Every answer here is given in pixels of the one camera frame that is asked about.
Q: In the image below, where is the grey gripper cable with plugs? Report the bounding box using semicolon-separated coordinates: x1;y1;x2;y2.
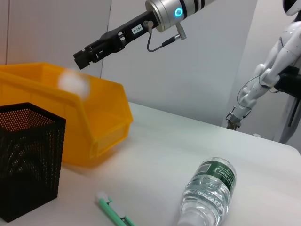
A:
143;20;187;52

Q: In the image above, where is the white paper ball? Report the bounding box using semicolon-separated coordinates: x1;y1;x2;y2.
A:
57;67;92;101

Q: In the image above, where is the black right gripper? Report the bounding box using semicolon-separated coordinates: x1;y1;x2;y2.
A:
72;10;161;70

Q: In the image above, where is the green utility knife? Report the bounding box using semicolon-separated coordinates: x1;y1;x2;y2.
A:
95;190;136;226

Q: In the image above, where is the clear water bottle green label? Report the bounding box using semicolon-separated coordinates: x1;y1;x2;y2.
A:
176;156;238;226

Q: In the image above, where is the black mesh pen holder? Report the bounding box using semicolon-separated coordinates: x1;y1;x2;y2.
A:
0;102;67;224

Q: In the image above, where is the white humanoid robot figure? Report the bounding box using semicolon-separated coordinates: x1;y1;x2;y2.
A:
225;0;301;145

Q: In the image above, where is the yellow plastic storage bin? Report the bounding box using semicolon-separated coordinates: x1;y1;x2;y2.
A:
0;62;135;169

